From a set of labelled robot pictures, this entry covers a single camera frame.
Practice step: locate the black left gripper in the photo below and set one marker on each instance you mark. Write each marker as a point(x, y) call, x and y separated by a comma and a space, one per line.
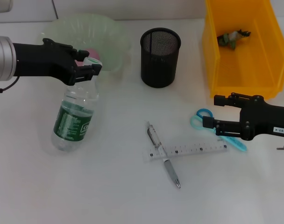
point(39, 60)

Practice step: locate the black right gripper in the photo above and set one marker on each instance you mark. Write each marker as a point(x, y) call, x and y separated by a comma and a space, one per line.
point(263, 119)

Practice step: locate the pink peach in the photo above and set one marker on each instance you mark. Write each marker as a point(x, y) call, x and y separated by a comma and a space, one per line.
point(94, 53)

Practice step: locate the blue and teal scissors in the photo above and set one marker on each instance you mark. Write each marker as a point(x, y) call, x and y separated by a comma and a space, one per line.
point(237, 144)

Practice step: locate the transparent plastic ruler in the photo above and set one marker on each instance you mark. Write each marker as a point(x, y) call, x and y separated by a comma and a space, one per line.
point(191, 149)

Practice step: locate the clear green-label water bottle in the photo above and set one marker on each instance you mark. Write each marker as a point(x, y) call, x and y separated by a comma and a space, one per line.
point(72, 123)

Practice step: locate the clear grey-grip ballpoint pen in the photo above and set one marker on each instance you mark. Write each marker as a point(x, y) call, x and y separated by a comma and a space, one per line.
point(172, 172)

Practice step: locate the green plastic wrapper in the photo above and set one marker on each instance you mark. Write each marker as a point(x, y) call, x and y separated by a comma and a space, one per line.
point(233, 37)

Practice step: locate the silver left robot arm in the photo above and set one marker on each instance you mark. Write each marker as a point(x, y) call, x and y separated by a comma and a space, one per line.
point(2, 58)

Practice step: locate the green glass fruit plate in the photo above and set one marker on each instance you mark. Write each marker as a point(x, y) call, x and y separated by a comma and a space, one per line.
point(104, 30)

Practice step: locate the black mesh pen holder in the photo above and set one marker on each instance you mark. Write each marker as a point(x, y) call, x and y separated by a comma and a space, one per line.
point(158, 70)

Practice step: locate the yellow plastic bin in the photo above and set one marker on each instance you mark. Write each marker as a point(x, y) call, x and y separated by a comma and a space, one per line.
point(244, 70)

